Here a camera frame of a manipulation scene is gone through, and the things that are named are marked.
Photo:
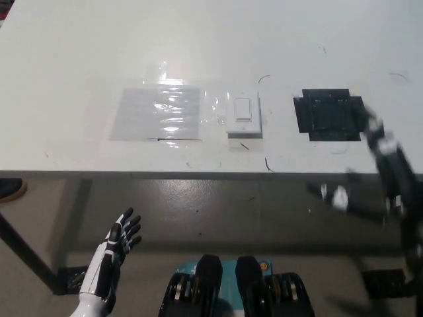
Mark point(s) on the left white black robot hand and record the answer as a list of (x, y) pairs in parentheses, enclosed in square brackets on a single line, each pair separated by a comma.
[(114, 241)]

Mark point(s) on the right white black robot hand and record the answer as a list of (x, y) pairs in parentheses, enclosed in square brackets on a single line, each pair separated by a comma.
[(393, 165)]

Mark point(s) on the black table foot plate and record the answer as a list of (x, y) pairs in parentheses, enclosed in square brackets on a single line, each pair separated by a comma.
[(385, 278), (71, 280)]

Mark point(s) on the black tape square patch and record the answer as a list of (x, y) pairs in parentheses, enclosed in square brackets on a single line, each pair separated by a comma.
[(327, 114)]

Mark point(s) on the dark table leg bar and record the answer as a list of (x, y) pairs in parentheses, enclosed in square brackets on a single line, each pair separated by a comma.
[(29, 254)]

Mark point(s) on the brown round stool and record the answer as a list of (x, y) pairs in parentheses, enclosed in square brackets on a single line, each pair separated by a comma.
[(13, 191)]

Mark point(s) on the clear taped plastic sheet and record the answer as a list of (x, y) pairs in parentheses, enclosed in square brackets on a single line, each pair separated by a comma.
[(138, 115)]

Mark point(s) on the clear plastic tape film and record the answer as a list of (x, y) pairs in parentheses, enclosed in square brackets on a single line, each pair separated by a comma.
[(215, 105)]

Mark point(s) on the white wall switch plate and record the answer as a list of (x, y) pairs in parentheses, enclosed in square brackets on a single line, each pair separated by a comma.
[(244, 114)]

